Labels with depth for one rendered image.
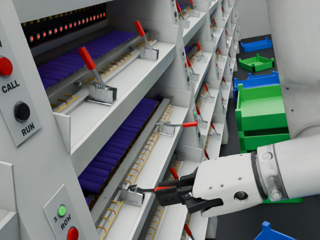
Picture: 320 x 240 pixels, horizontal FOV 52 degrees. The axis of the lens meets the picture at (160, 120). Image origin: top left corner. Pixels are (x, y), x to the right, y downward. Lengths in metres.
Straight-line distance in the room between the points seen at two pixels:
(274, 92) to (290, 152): 0.98
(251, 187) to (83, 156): 0.24
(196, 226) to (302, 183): 0.65
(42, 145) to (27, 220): 0.07
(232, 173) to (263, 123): 0.69
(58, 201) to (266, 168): 0.28
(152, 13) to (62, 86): 0.48
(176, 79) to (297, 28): 0.58
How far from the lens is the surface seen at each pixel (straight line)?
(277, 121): 1.19
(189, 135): 1.02
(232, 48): 3.07
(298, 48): 0.43
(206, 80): 1.68
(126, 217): 0.57
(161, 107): 0.89
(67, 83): 0.52
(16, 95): 0.33
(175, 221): 0.84
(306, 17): 0.42
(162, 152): 0.74
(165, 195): 0.55
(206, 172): 0.54
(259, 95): 1.47
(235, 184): 0.49
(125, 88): 0.58
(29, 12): 0.39
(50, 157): 0.36
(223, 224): 1.30
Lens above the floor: 0.85
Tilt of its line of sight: 21 degrees down
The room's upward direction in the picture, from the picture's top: 13 degrees counter-clockwise
